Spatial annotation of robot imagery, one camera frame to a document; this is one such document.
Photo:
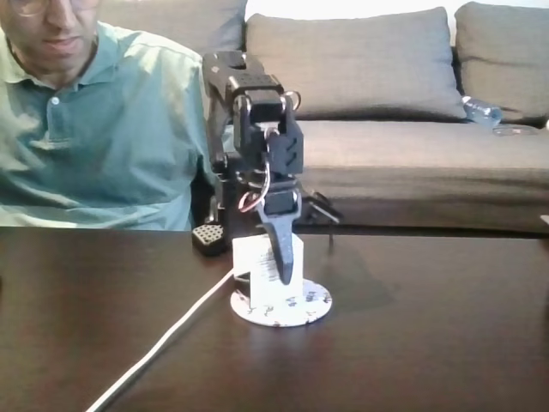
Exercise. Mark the white and black servo box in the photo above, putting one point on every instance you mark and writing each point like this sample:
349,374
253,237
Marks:
255,257

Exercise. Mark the round cartoon-print coaster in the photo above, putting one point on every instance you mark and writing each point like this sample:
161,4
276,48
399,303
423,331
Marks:
311,305

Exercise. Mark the black perforated table clamp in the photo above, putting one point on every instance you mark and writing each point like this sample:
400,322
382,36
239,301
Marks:
208,238

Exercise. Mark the grey fabric sofa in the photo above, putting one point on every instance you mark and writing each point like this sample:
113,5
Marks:
407,171

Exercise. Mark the grey sofa back cushion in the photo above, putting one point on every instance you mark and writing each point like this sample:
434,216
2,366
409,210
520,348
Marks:
193,26
502,51
351,64

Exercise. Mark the person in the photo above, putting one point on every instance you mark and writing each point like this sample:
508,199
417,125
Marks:
107,129

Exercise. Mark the clear plastic water bottle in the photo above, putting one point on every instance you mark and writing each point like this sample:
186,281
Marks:
480,110

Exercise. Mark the clear glass dish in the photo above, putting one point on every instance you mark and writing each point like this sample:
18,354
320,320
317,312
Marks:
514,131

